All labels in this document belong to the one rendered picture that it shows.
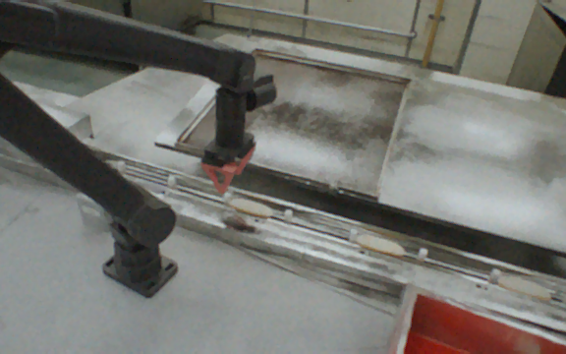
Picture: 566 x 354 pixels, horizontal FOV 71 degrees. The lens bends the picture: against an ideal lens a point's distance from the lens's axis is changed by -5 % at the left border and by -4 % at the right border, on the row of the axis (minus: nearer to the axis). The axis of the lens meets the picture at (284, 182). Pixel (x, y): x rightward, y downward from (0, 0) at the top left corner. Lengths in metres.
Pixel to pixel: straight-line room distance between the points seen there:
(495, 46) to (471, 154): 3.15
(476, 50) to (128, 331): 3.86
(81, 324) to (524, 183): 0.96
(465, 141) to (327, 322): 0.61
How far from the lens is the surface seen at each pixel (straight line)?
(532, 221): 1.01
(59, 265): 0.89
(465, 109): 1.25
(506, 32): 4.19
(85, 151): 0.61
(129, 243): 0.75
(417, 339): 0.77
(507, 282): 0.89
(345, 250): 0.82
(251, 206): 0.89
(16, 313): 0.85
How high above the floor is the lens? 1.43
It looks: 36 degrees down
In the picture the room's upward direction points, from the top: 5 degrees clockwise
